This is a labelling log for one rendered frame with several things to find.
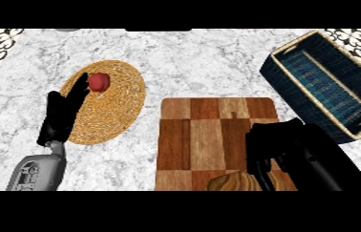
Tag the brown wooden cutting board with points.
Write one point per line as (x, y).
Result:
(207, 140)

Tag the grey object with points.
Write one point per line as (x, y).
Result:
(67, 29)

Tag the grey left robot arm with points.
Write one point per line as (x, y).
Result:
(41, 172)

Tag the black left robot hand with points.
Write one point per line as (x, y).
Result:
(60, 115)

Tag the dark blue wicker basket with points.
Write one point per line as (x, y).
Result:
(320, 83)

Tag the brown croissant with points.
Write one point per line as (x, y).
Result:
(233, 182)

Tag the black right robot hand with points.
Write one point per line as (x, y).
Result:
(301, 153)

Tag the round woven yellow placemat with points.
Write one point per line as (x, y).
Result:
(110, 105)

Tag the red apple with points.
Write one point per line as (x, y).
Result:
(100, 81)

